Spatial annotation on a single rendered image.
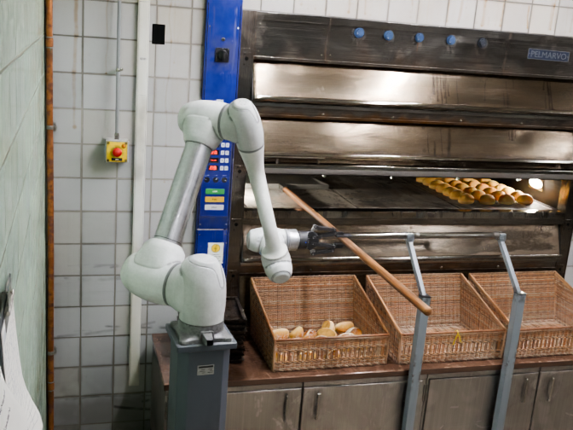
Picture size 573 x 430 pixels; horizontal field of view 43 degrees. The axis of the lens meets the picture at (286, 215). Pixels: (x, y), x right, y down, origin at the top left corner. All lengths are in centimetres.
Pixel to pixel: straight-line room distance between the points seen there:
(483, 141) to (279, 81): 113
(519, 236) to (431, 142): 79
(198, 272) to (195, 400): 45
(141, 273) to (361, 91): 153
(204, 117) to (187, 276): 59
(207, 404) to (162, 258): 52
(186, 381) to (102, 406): 129
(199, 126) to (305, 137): 95
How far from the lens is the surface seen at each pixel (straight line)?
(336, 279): 373
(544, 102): 406
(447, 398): 364
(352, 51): 356
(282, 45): 346
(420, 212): 383
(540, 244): 426
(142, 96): 333
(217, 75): 335
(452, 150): 382
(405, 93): 366
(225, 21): 334
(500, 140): 398
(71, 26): 331
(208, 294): 246
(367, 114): 361
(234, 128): 264
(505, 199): 425
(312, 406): 337
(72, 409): 380
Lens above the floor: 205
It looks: 14 degrees down
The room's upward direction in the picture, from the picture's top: 5 degrees clockwise
